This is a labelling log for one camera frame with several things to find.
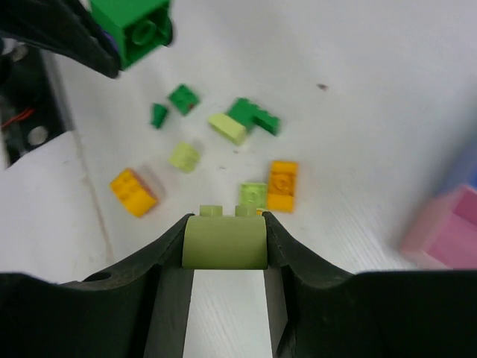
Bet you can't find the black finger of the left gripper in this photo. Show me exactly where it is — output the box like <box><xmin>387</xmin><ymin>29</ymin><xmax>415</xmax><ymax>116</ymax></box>
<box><xmin>1</xmin><ymin>0</ymin><xmax>121</xmax><ymax>78</ymax></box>

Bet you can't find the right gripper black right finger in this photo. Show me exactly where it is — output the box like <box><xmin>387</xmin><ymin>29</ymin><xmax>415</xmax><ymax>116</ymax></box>
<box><xmin>263</xmin><ymin>212</ymin><xmax>476</xmax><ymax>357</ymax></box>

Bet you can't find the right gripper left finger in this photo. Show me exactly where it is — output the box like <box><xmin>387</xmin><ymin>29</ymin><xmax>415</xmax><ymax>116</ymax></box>
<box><xmin>1</xmin><ymin>218</ymin><xmax>194</xmax><ymax>357</ymax></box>

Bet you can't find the dark green lego brick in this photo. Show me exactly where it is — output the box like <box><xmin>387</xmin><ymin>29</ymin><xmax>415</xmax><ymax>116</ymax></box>
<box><xmin>89</xmin><ymin>0</ymin><xmax>174</xmax><ymax>70</ymax></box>

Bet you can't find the pale green rounded lego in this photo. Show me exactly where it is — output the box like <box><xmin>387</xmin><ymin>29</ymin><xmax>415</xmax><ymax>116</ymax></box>
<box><xmin>182</xmin><ymin>214</ymin><xmax>268</xmax><ymax>270</ymax></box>

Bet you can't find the lime green lego brick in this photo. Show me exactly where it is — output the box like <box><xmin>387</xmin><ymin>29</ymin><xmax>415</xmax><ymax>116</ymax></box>
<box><xmin>239</xmin><ymin>183</ymin><xmax>268</xmax><ymax>210</ymax></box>

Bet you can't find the pale green small lego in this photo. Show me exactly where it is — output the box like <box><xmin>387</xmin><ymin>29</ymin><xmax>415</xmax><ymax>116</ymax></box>
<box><xmin>168</xmin><ymin>141</ymin><xmax>203</xmax><ymax>173</ymax></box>

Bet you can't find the dark green stepped lego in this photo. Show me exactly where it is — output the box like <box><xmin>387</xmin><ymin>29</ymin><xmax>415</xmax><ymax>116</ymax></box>
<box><xmin>227</xmin><ymin>98</ymin><xmax>281</xmax><ymax>136</ymax></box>

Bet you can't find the pale green long lego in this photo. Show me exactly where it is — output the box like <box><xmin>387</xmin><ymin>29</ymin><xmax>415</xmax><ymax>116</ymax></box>
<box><xmin>207</xmin><ymin>113</ymin><xmax>247</xmax><ymax>145</ymax></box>

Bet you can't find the dark green sloped lego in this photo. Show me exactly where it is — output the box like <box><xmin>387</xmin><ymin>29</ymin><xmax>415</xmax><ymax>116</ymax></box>
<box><xmin>150</xmin><ymin>103</ymin><xmax>168</xmax><ymax>129</ymax></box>

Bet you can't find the yellow large lego brick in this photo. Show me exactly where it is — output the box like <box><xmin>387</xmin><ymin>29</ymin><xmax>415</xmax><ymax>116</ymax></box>
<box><xmin>110</xmin><ymin>168</ymin><xmax>159</xmax><ymax>218</ymax></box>

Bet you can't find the orange lego brick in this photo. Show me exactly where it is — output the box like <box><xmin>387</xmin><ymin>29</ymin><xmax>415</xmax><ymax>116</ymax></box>
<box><xmin>267</xmin><ymin>161</ymin><xmax>299</xmax><ymax>213</ymax></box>

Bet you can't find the small dark green lego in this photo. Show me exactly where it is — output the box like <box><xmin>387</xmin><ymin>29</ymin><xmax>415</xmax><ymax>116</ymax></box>
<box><xmin>168</xmin><ymin>84</ymin><xmax>200</xmax><ymax>116</ymax></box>

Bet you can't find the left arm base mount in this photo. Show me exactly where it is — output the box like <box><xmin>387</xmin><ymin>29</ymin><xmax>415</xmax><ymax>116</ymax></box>
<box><xmin>1</xmin><ymin>39</ymin><xmax>73</xmax><ymax>167</ymax></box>

